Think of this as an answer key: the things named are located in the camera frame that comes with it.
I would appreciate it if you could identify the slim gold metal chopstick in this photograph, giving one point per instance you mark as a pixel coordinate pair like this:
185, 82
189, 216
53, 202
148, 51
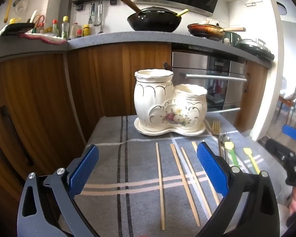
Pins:
208, 127

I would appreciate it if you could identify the black lidded pan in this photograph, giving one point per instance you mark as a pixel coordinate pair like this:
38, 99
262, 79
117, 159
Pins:
255, 48

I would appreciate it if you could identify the black tray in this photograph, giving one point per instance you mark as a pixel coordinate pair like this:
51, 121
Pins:
16, 28

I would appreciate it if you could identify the green pot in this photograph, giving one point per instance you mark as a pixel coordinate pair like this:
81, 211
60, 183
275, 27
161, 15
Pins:
233, 39

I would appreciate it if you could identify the black wok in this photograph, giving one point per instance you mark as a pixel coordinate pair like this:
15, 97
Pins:
154, 19

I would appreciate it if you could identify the pink and white cloth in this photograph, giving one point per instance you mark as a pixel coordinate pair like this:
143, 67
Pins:
45, 38

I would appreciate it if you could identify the hanging metal kitchen utensils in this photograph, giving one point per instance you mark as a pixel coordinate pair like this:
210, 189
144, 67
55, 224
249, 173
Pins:
96, 17

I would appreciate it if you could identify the gold fork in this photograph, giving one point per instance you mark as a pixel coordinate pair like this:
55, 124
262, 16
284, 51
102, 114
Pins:
216, 128

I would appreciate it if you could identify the sauce bottle with red cap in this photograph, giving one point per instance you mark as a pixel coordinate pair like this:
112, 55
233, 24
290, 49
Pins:
55, 27

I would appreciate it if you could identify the yellow jar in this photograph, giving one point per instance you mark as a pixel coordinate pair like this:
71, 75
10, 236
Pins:
86, 30

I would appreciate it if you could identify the stainless steel oven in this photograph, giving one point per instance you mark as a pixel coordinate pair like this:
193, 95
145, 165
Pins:
212, 84

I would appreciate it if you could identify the white floral ceramic utensil holder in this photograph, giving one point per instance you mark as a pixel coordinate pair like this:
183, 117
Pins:
162, 98

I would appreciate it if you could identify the round ceiling lamp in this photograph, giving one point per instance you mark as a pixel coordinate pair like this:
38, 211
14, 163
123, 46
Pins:
281, 7

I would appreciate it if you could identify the silver fork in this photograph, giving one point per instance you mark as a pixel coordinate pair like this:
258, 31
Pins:
222, 148

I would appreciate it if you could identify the grey plaid cloth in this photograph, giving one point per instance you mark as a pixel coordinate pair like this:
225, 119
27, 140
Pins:
138, 177

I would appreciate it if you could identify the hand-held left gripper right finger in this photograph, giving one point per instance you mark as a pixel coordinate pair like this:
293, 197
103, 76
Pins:
211, 169

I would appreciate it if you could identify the wooden chair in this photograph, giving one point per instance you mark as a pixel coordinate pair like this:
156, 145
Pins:
292, 96

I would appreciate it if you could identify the wooden chopstick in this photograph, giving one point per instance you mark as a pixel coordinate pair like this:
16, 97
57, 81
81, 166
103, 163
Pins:
185, 185
194, 146
160, 185
196, 182

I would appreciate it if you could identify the brown frying pan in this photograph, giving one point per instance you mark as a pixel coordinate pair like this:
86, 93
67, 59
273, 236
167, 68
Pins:
207, 29

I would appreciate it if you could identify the white ceramic holder tray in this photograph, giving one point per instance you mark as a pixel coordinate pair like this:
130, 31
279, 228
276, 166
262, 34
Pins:
148, 130

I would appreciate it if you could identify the green spatula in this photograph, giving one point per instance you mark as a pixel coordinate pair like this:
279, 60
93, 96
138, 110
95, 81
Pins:
182, 12

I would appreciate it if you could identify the white plastic jug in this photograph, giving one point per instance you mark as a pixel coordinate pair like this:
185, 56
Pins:
75, 30

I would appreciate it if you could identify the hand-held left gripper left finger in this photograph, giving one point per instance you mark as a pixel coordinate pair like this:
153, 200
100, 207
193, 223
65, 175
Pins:
85, 170

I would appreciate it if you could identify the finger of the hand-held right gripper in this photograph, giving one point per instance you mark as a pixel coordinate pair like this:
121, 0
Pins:
292, 132
276, 149

